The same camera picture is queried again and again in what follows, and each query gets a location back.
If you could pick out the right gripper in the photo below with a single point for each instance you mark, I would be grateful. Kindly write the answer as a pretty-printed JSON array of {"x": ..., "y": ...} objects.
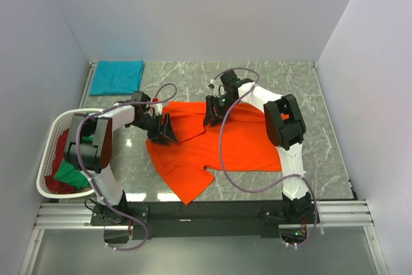
[{"x": 215, "y": 118}]

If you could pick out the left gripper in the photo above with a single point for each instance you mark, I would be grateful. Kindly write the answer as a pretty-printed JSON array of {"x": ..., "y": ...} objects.
[{"x": 168, "y": 133}]

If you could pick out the orange t-shirt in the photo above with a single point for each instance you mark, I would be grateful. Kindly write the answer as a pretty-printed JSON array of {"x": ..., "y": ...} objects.
[{"x": 184, "y": 166}]

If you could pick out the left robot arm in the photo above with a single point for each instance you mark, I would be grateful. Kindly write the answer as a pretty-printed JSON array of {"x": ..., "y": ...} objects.
[{"x": 89, "y": 145}]

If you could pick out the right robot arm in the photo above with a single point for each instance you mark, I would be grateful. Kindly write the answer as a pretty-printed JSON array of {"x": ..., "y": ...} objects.
[{"x": 285, "y": 129}]

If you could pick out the folded teal t-shirt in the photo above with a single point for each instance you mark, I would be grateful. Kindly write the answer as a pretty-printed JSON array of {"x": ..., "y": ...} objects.
[{"x": 117, "y": 78}]

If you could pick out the black base beam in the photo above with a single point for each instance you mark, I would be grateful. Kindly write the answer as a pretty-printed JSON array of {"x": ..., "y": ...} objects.
[{"x": 137, "y": 230}]

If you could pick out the green t-shirt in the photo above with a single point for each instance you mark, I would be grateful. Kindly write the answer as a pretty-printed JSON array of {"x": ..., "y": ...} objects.
[{"x": 71, "y": 176}]

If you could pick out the white laundry basket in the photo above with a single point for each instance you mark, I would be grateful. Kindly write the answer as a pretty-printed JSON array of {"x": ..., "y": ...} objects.
[{"x": 59, "y": 125}]

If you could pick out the dark red t-shirt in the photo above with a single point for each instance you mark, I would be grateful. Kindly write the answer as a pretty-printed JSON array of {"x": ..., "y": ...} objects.
[{"x": 58, "y": 165}]

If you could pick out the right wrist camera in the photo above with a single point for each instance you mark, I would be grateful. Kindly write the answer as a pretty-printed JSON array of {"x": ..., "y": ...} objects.
[{"x": 215, "y": 88}]

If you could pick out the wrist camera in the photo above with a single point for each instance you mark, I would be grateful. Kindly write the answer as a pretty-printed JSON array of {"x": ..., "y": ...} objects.
[
  {"x": 155, "y": 108},
  {"x": 215, "y": 88}
]

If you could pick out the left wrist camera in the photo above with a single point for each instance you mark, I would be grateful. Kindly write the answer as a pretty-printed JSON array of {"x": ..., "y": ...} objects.
[{"x": 155, "y": 108}]

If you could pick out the aluminium frame rail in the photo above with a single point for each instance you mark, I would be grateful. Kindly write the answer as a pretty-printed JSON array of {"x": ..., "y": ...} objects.
[{"x": 348, "y": 213}]

